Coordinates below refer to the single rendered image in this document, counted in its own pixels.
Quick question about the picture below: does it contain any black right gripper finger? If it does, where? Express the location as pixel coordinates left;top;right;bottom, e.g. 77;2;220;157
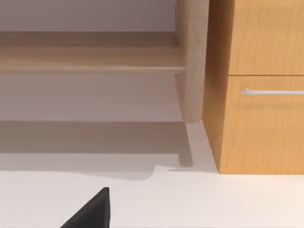
59;187;112;228

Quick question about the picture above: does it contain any pale wooden open shelf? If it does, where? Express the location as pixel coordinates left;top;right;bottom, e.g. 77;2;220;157
0;0;210;125

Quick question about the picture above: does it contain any orange wooden cupboard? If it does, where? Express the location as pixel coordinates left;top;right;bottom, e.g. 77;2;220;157
201;0;304;175

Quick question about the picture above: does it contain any wooden drawer front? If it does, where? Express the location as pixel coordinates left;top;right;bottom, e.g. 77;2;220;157
218;75;304;175

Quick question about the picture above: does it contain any long metal handle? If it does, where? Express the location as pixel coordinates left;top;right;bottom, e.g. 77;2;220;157
240;88;304;96

